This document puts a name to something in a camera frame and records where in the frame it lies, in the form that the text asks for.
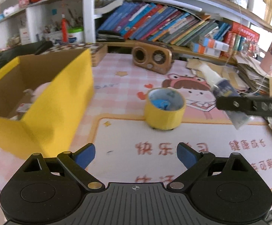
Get yellow tape roll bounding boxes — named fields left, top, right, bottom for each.
left=144, top=87, right=186, bottom=131

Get white charging cable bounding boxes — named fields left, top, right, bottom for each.
left=223, top=0, right=268, bottom=94

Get brown retro radio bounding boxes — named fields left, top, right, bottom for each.
left=132, top=46, right=174, bottom=75

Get pink paper cup holder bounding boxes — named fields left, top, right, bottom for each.
left=260, top=42, right=272, bottom=75

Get green lid white tub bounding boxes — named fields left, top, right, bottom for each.
left=67, top=27, right=85, bottom=44

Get pink cartoon desk mat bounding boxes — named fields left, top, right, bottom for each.
left=0, top=54, right=272, bottom=190

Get yellow cardboard box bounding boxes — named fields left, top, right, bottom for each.
left=0, top=49, right=94, bottom=159

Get flat cardboard pieces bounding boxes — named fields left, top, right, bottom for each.
left=186, top=59, right=238, bottom=80

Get messy paper stack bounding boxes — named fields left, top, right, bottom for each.
left=233, top=52, right=272, bottom=130

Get orange white medicine boxes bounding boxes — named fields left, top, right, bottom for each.
left=190, top=37, right=229, bottom=58

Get checkered wooden chess box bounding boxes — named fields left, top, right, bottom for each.
left=38, top=43, right=109, bottom=67

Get white bookshelf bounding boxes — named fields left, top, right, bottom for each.
left=0, top=0, right=272, bottom=52

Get row of leaning books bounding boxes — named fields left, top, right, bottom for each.
left=95, top=0, right=231, bottom=47

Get red bottle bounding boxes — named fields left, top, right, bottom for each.
left=61, top=17, right=68, bottom=43

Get pink plush toy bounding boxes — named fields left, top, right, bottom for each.
left=24, top=82, right=50, bottom=103

